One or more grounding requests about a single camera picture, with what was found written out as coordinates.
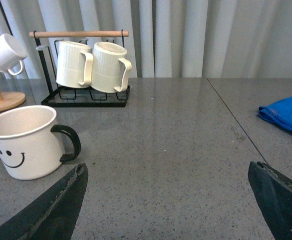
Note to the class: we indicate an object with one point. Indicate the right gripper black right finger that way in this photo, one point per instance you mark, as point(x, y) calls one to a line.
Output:
point(273, 193)

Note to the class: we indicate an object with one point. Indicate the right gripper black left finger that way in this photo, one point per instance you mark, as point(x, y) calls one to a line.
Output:
point(53, 215)

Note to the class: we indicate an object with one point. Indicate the white smiley face mug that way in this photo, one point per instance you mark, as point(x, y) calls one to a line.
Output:
point(33, 144)

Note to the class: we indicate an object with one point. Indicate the blue cloth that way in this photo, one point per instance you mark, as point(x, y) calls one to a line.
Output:
point(279, 113)

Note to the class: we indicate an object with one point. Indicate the cream ribbed mug right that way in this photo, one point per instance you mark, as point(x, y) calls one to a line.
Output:
point(110, 69)

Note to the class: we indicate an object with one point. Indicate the cream ribbed mug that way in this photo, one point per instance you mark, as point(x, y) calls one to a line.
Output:
point(110, 69)
point(74, 65)

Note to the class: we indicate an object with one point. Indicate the cream ribbed mug left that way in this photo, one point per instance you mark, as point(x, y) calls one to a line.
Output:
point(74, 65)

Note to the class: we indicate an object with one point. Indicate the grey pleated curtain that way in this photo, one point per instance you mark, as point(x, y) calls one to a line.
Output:
point(169, 38)

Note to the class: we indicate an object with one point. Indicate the white hanging mug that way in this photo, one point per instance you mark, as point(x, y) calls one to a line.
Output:
point(12, 54)

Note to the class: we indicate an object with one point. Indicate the black wire mug rack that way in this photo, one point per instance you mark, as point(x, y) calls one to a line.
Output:
point(66, 97)

